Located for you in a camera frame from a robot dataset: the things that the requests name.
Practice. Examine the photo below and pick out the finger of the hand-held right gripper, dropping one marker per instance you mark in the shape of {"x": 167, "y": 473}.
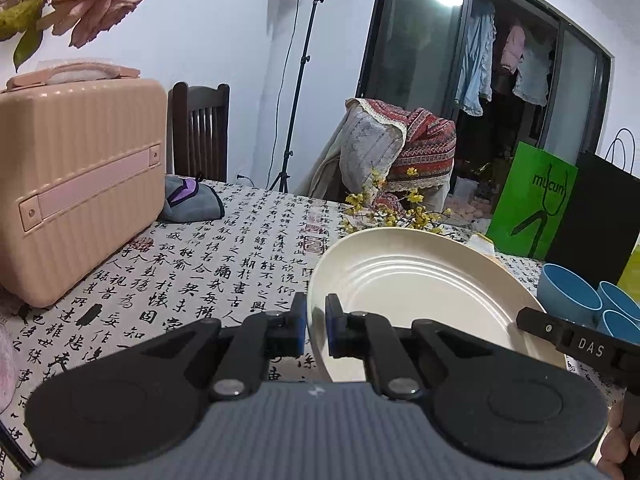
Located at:
{"x": 542, "y": 327}

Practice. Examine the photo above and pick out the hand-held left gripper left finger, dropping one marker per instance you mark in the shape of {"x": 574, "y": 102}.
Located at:
{"x": 299, "y": 327}

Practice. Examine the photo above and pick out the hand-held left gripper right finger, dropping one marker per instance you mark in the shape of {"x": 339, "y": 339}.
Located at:
{"x": 331, "y": 327}

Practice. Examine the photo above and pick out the blue bowl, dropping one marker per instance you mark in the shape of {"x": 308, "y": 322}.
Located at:
{"x": 622, "y": 297}
{"x": 622, "y": 327}
{"x": 565, "y": 290}

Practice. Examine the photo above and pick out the cream ribbed plate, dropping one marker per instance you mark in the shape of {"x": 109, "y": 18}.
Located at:
{"x": 425, "y": 280}

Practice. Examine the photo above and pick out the person's right hand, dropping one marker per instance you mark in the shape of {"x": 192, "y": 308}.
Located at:
{"x": 612, "y": 455}

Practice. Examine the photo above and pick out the white yellow knitted glove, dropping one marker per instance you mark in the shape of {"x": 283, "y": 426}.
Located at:
{"x": 482, "y": 244}

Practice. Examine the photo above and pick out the black paper bag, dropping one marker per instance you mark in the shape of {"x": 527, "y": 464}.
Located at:
{"x": 595, "y": 220}

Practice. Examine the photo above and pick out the yellow blossom branch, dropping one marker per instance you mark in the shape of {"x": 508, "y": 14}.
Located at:
{"x": 390, "y": 215}

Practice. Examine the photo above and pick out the green paper bag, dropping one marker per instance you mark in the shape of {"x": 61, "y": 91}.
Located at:
{"x": 525, "y": 200}

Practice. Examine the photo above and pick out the beige chair cover cloth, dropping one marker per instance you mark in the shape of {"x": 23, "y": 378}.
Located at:
{"x": 327, "y": 170}

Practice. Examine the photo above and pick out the grey purple cloth pouch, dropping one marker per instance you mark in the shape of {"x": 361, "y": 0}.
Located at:
{"x": 192, "y": 200}

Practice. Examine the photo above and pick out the quilted lace-trimmed pillow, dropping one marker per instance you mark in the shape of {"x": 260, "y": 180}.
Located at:
{"x": 370, "y": 145}

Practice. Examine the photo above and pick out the red patterned woven blanket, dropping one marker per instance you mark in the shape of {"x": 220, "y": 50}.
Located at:
{"x": 430, "y": 150}

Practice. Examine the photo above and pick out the dark wooden chair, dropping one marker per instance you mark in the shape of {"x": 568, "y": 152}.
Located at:
{"x": 200, "y": 130}

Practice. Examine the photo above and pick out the black studio light stand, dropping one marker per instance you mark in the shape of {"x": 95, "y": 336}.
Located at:
{"x": 300, "y": 85}

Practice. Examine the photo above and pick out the hanging white garment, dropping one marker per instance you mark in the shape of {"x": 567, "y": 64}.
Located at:
{"x": 532, "y": 75}

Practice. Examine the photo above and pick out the beige pink small suitcase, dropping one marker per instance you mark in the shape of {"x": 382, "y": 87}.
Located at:
{"x": 85, "y": 160}

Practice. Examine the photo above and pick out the hanging light blue shirt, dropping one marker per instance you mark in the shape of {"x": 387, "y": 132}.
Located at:
{"x": 472, "y": 60}

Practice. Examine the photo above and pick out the hanging pink garment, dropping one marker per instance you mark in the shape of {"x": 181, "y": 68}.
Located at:
{"x": 512, "y": 50}

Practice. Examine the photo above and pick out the black framed glass door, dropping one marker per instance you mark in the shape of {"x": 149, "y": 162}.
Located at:
{"x": 410, "y": 35}

